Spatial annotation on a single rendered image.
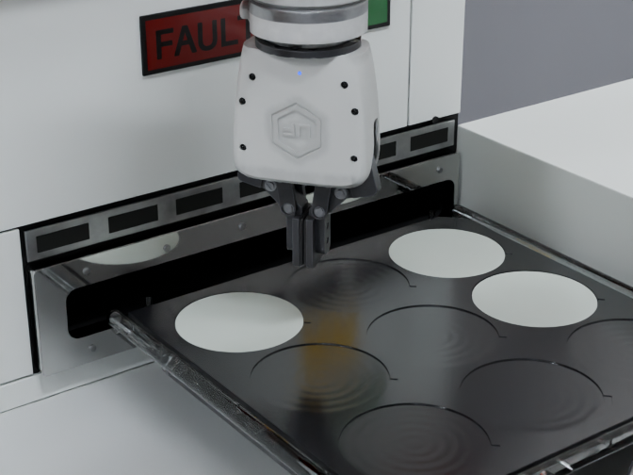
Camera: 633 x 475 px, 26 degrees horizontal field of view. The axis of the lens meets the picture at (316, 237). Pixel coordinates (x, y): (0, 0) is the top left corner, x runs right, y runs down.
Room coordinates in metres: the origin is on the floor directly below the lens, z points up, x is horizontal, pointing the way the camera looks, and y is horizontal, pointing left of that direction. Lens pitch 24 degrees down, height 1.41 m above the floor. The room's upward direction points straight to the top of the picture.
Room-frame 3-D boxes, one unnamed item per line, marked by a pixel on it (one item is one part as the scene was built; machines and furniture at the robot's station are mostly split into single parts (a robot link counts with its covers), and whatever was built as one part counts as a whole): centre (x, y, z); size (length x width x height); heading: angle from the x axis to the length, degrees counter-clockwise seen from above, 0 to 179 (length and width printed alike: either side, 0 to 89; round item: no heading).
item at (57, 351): (1.09, 0.05, 0.89); 0.44 x 0.02 x 0.10; 126
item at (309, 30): (0.94, 0.01, 1.15); 0.09 x 0.08 x 0.03; 74
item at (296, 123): (0.94, 0.01, 1.09); 0.10 x 0.07 x 0.11; 74
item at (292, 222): (0.94, 0.02, 0.99); 0.03 x 0.03 x 0.07; 74
